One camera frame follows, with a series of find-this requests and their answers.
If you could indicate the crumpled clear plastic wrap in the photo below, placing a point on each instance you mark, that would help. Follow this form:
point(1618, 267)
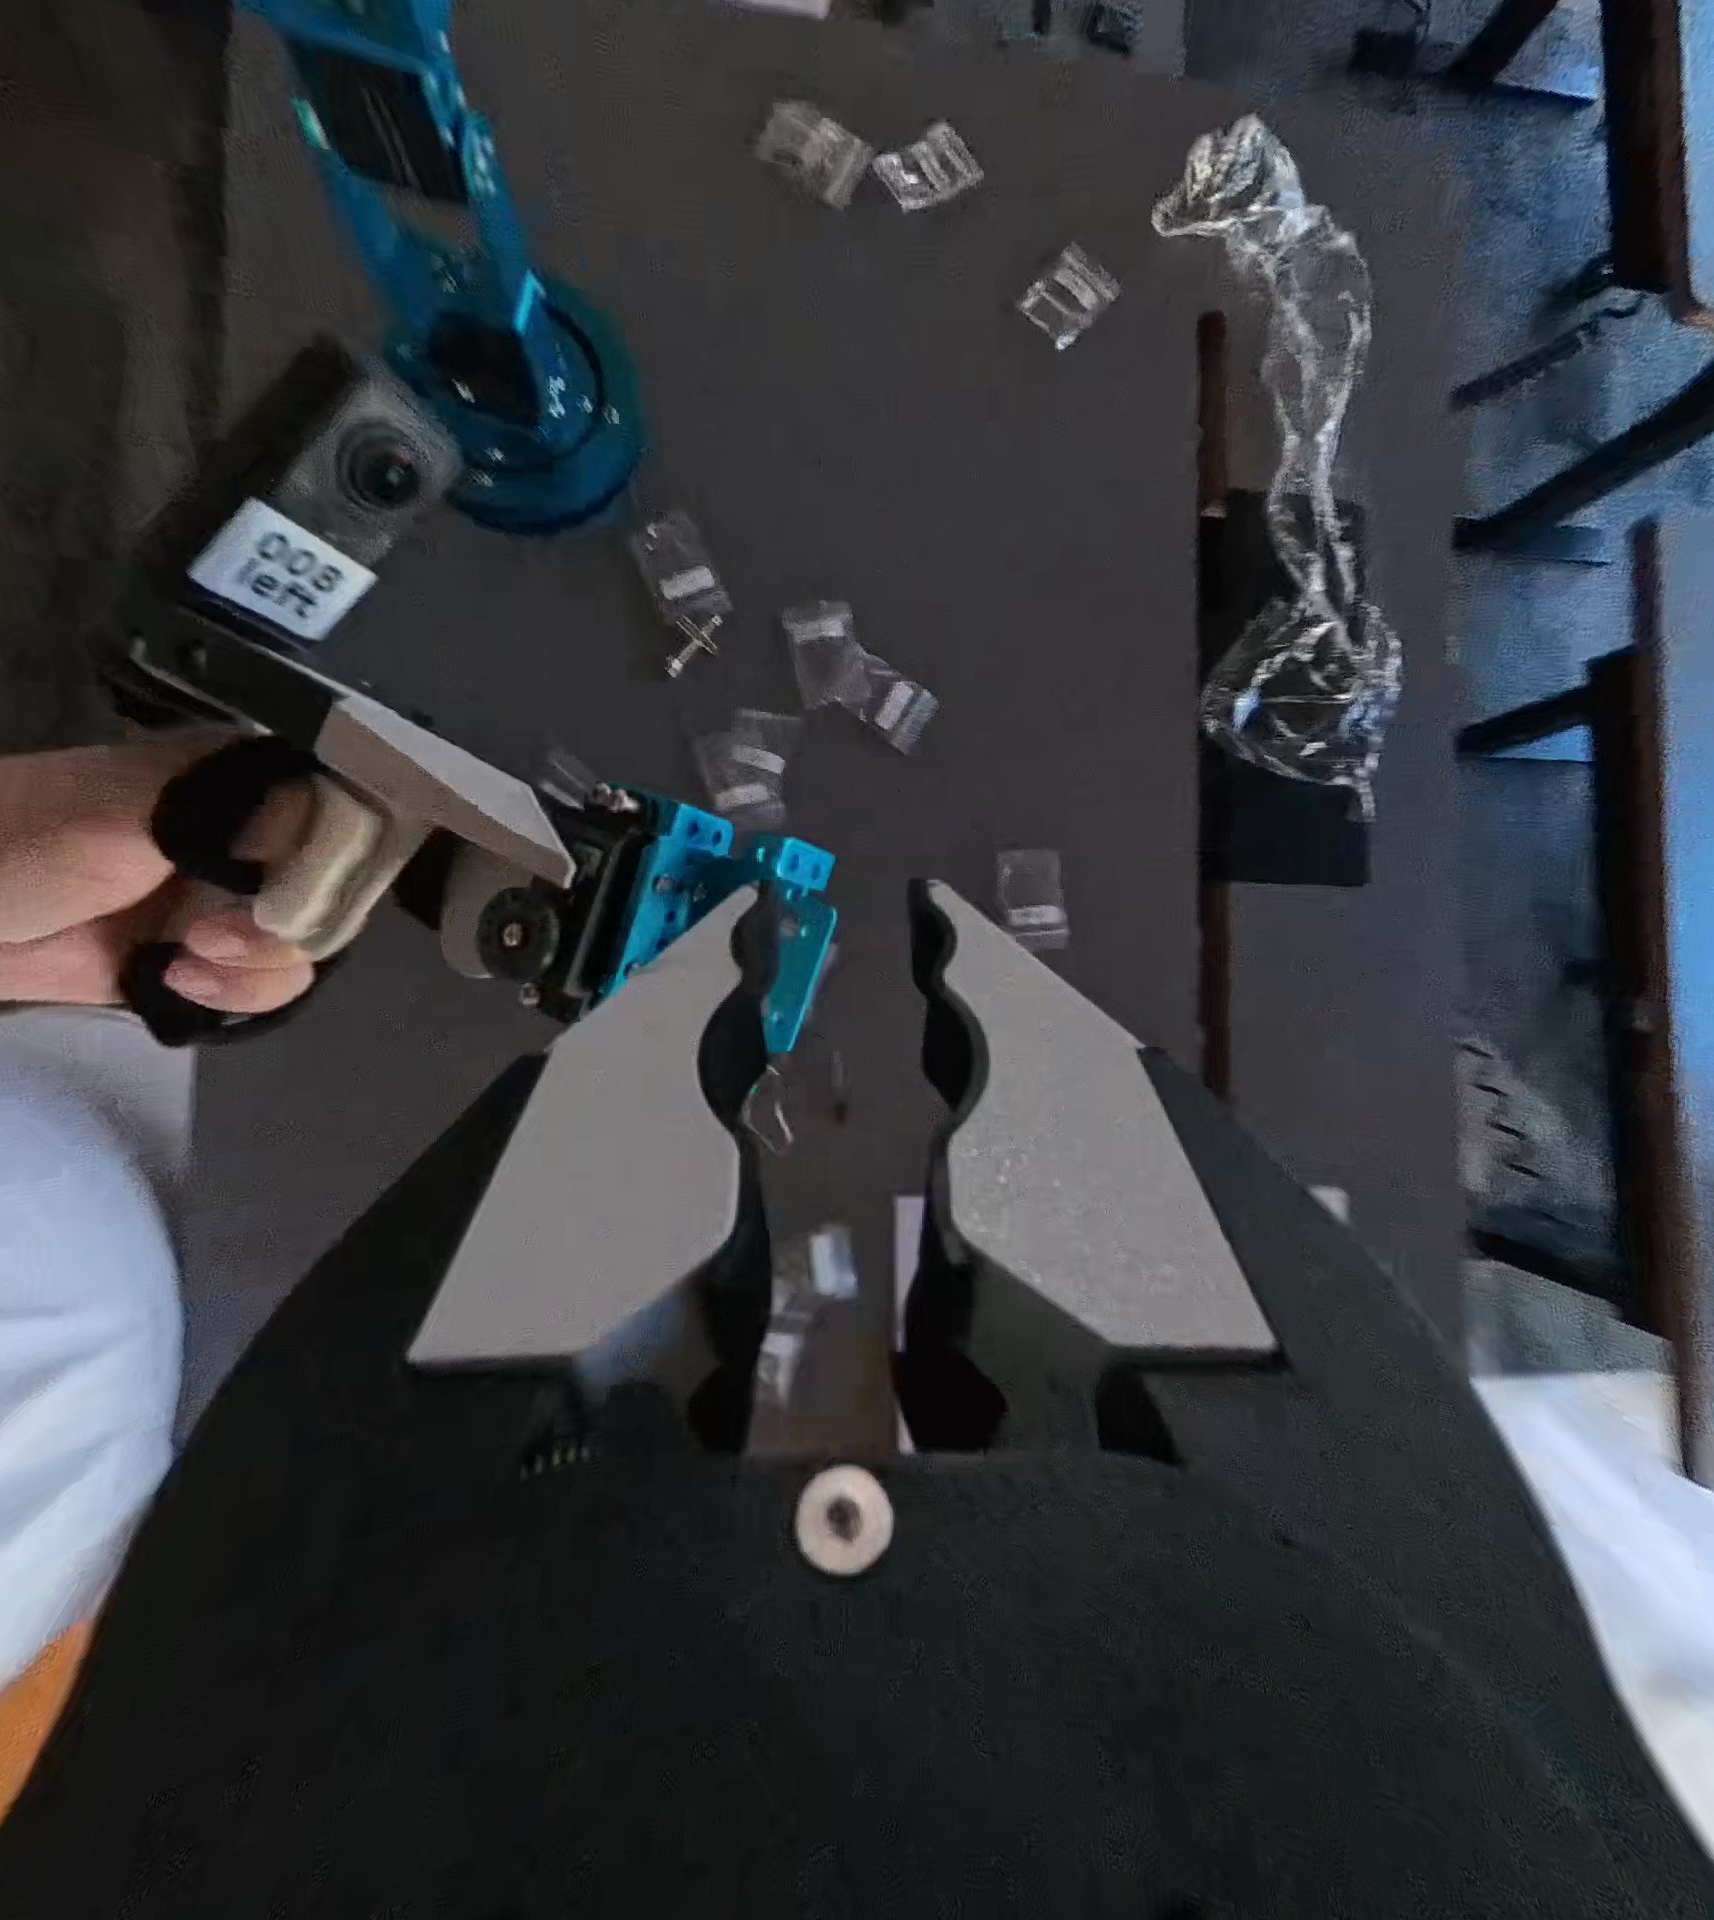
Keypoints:
point(1305, 692)

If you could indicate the person's white shirt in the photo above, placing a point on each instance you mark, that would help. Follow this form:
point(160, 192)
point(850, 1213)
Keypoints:
point(17, 1351)

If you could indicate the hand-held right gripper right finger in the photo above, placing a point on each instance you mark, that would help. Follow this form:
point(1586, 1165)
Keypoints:
point(1098, 1201)

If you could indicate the person's left hand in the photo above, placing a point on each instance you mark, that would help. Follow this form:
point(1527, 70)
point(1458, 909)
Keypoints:
point(17, 870)

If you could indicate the dark desk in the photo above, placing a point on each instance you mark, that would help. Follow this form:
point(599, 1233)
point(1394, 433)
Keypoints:
point(948, 523)

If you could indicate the black servo with blue bracket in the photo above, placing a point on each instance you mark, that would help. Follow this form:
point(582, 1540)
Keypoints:
point(664, 900)

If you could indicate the white instruction booklet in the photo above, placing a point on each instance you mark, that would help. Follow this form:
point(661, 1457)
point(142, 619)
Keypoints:
point(1667, 1652)

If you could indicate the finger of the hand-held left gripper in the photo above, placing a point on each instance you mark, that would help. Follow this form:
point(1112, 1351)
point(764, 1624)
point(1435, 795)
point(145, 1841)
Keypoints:
point(451, 779)
point(465, 938)

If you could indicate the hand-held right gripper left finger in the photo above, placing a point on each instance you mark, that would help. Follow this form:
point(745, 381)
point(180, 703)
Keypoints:
point(589, 1201)

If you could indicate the blue toy robot arm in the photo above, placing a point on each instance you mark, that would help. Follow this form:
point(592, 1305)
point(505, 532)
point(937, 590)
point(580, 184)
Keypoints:
point(526, 404)

